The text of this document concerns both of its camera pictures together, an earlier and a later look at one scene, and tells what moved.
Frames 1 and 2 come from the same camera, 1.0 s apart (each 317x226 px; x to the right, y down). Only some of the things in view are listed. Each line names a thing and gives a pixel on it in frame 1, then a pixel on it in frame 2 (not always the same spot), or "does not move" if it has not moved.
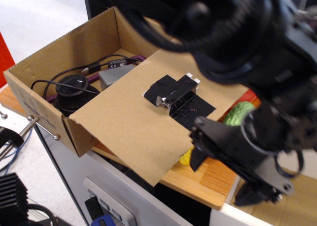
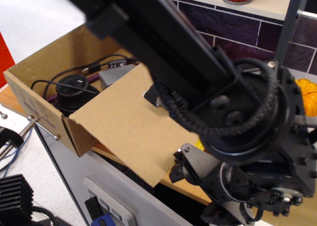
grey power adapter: x=110 y=75 does not move
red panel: x=6 y=61 does not move
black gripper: x=229 y=144 → x=227 y=188
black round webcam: x=72 y=91 does not move
